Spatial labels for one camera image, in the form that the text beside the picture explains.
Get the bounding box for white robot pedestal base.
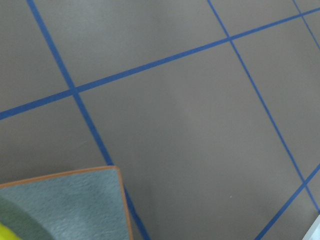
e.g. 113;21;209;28
302;215;320;240

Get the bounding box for brown paper table cover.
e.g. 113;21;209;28
0;0;320;240

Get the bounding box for grey square plate orange rim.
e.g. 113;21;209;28
0;166;133;240

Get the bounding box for yellow banana greenish tip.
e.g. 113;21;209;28
0;223;21;240

